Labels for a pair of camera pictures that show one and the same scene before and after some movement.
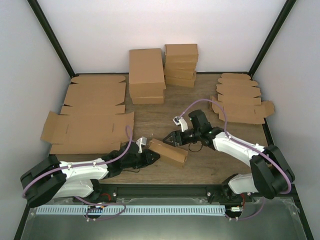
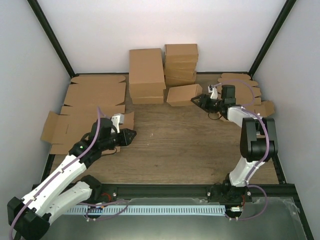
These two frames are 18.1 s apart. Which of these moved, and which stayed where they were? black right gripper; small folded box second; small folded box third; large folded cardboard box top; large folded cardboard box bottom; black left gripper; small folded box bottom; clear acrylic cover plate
Moved: black left gripper; black right gripper
Stayed: large folded cardboard box bottom; small folded box bottom; small folded box third; clear acrylic cover plate; large folded cardboard box top; small folded box second
